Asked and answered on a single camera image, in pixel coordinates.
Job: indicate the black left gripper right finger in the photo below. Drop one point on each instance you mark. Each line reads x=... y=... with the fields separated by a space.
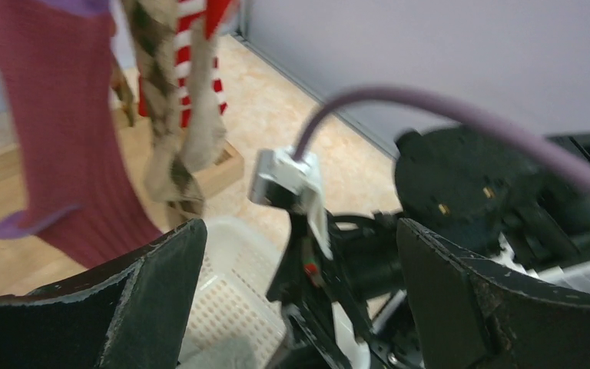
x=471 y=312

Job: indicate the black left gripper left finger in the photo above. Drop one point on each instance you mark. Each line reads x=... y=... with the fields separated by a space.
x=130 y=312

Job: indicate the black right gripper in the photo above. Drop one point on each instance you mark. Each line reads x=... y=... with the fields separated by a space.
x=350 y=311

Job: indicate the white perforated plastic basket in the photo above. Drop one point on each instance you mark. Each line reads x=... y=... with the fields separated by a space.
x=229 y=301

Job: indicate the maroon purple sock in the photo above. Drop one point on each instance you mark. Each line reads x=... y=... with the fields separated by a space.
x=55 y=62

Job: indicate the brown argyle sock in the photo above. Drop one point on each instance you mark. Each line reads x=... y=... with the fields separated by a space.
x=152 y=26

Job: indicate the grey striped sock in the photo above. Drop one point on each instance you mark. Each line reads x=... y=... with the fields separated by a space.
x=234 y=352

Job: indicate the beige sock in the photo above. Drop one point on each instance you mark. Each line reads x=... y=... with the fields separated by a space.
x=206 y=133

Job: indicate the red white striped sock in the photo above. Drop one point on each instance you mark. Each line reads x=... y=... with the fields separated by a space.
x=175 y=46

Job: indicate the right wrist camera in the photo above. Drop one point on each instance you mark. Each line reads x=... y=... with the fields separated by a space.
x=281 y=182

